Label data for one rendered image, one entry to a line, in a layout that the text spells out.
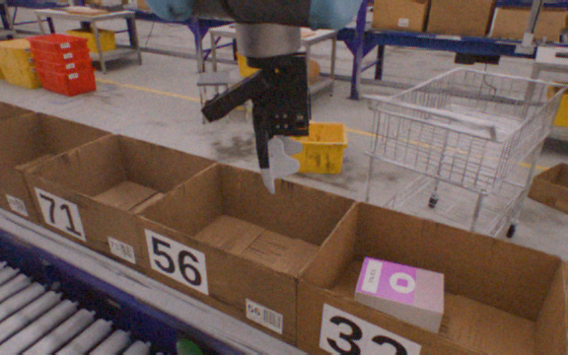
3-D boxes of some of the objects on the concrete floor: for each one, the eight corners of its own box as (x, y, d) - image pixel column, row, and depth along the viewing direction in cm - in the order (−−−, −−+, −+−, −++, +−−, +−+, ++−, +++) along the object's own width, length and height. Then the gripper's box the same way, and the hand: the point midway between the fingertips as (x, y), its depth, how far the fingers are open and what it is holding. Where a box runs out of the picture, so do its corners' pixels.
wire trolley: (431, 202, 287) (461, 51, 238) (517, 235, 253) (576, 67, 204) (341, 279, 218) (358, 92, 169) (443, 339, 185) (501, 125, 135)
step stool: (249, 123, 421) (248, 82, 400) (200, 125, 418) (196, 83, 397) (248, 110, 458) (248, 71, 437) (204, 111, 455) (200, 72, 434)
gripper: (303, 61, 51) (311, 203, 62) (309, 42, 62) (315, 166, 72) (236, 65, 53) (255, 203, 63) (253, 45, 63) (267, 167, 73)
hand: (269, 177), depth 67 cm, fingers open, 5 cm apart
